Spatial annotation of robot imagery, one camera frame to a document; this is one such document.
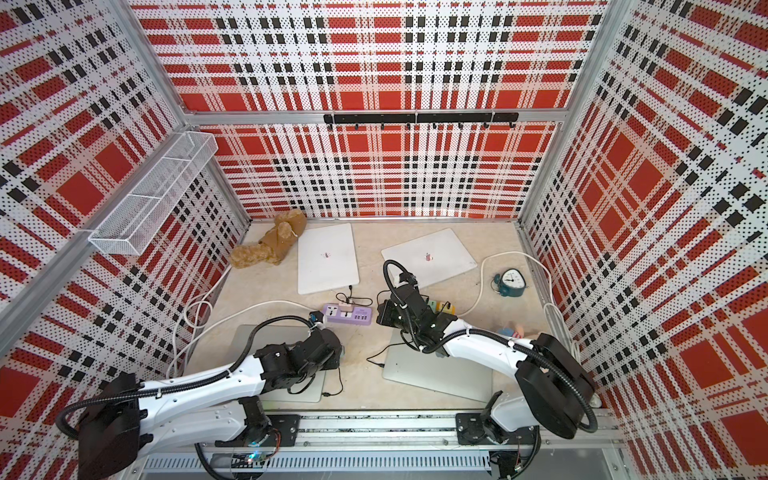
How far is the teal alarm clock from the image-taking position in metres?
0.99

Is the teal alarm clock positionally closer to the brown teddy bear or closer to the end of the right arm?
the end of the right arm

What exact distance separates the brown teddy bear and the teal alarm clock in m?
0.75

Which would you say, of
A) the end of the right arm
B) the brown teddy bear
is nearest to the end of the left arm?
the end of the right arm

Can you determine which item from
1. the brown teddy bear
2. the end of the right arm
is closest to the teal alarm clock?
the end of the right arm

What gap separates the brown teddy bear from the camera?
38.7 inches
